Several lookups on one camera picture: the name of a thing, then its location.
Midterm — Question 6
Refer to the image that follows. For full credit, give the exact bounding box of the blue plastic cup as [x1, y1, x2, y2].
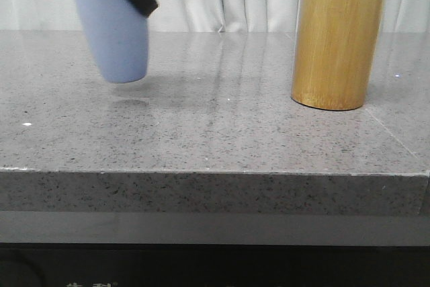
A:
[75, 0, 148, 83]

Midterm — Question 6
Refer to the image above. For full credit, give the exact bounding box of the bamboo cylinder holder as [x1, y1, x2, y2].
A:
[291, 0, 384, 111]

